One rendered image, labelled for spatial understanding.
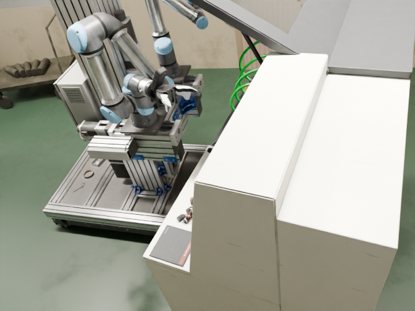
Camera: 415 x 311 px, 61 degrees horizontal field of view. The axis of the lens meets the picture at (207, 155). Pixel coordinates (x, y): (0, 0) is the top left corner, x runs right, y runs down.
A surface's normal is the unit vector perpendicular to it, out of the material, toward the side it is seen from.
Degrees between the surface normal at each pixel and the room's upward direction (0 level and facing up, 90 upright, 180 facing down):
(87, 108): 90
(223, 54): 90
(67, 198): 0
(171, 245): 0
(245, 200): 90
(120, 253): 0
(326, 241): 90
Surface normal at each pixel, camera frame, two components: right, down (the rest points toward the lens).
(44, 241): -0.16, -0.72
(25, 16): -0.24, 0.69
